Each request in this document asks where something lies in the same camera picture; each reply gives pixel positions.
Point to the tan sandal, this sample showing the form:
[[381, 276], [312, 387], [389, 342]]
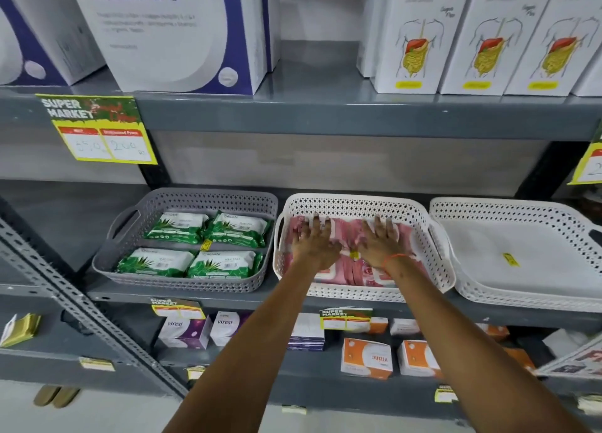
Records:
[[46, 395], [66, 397]]

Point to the person's right little finger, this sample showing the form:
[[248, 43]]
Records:
[[405, 238]]

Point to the small white purple box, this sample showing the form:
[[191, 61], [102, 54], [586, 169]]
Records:
[[186, 334], [228, 328]]

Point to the yellow paper packets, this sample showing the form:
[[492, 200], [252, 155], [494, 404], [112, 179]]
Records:
[[21, 329]]

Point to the white box with digestive drawing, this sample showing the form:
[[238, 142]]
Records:
[[590, 77], [489, 37], [364, 33], [555, 42], [418, 33]]

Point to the orange wrist band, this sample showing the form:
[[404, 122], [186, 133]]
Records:
[[396, 258]]

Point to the person's left middle finger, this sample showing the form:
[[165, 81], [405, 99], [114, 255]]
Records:
[[318, 225]]

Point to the pink wet wipes packet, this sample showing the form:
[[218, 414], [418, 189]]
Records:
[[371, 273], [341, 228], [364, 228], [288, 263]]

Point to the large white purple box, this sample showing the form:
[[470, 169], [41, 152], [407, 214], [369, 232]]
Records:
[[272, 23], [37, 37], [178, 47]]

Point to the white perforated plastic basket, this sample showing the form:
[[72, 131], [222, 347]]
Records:
[[517, 240], [357, 204]]

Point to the person's left forearm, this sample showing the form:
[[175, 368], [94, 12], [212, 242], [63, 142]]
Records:
[[263, 343]]

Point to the grey perforated metal rack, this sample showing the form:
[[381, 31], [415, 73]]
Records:
[[70, 301]]

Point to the printed red white carton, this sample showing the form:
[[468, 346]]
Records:
[[576, 360]]

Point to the person's right forearm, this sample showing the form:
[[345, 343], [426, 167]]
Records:
[[470, 348]]

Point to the yellow green price tag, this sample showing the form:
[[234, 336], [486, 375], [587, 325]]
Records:
[[98, 127], [345, 320], [590, 164], [178, 309]]

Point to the person's left hand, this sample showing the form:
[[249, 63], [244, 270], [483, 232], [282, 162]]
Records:
[[317, 247]]

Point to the green wet wipes packet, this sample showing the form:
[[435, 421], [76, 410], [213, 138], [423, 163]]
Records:
[[155, 262], [223, 264], [176, 225], [240, 230]]

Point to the grey perforated plastic basket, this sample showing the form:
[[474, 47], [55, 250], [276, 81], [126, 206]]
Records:
[[188, 284]]

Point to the person's right middle finger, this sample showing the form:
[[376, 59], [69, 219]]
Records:
[[387, 226]]

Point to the person's left thumb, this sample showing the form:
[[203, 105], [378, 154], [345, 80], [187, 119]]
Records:
[[342, 247]]

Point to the person's left little finger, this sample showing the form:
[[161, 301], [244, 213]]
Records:
[[299, 236]]

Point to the person's right hand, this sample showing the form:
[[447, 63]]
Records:
[[385, 247]]

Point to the stack of flat purple boxes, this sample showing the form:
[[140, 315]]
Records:
[[306, 334]]

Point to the person's right thumb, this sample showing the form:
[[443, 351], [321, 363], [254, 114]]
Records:
[[362, 246]]

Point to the grey metal shelving rack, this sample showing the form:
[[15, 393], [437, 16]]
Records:
[[329, 117]]

